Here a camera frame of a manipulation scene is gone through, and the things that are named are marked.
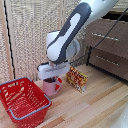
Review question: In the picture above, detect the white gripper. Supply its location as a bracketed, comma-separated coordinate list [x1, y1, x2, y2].
[36, 61, 72, 83]

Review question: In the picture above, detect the pink mug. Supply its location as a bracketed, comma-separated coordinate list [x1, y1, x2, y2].
[42, 77, 63, 97]

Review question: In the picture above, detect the red yellow snack box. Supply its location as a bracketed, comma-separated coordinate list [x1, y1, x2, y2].
[65, 65, 90, 94]

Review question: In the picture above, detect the red shopping basket blue rim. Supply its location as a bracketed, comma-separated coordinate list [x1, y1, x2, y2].
[0, 77, 53, 128]

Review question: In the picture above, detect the wooden drawer cabinet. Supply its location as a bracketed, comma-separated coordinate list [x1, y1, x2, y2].
[83, 9, 128, 83]

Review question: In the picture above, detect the black vertical screen post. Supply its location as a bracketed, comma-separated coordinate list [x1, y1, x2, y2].
[3, 0, 17, 81]

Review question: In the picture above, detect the silver bar drawer handle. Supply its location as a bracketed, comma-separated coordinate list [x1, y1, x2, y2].
[95, 54, 121, 67]
[91, 31, 121, 43]

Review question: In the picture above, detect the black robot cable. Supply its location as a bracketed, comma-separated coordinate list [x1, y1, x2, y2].
[70, 8, 128, 64]

